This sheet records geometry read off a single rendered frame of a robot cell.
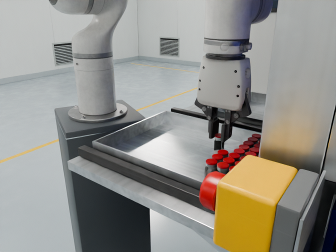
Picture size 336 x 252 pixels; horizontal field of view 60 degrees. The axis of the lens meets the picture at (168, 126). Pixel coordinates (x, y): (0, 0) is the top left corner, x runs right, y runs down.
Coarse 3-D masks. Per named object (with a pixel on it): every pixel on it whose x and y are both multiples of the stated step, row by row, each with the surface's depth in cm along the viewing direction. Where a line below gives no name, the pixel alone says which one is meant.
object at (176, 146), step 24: (144, 120) 74; (168, 120) 81; (192, 120) 76; (96, 144) 61; (120, 144) 68; (144, 144) 68; (168, 144) 68; (192, 144) 68; (144, 168) 54; (168, 168) 51; (192, 168) 58
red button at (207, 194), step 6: (210, 174) 30; (216, 174) 30; (222, 174) 30; (204, 180) 30; (210, 180) 29; (216, 180) 29; (204, 186) 29; (210, 186) 29; (204, 192) 29; (210, 192) 29; (204, 198) 29; (210, 198) 29; (204, 204) 30; (210, 204) 29
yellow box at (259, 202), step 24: (240, 168) 28; (264, 168) 28; (288, 168) 28; (216, 192) 26; (240, 192) 25; (264, 192) 24; (288, 192) 24; (216, 216) 27; (240, 216) 25; (264, 216) 24; (288, 216) 23; (216, 240) 28; (240, 240) 26; (264, 240) 25; (288, 240) 23
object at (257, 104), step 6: (252, 96) 100; (258, 96) 99; (264, 96) 98; (252, 102) 100; (258, 102) 100; (264, 102) 99; (252, 108) 93; (258, 108) 93; (222, 114) 80; (252, 114) 88; (258, 114) 88; (240, 120) 78; (246, 120) 76; (252, 120) 75; (258, 120) 74
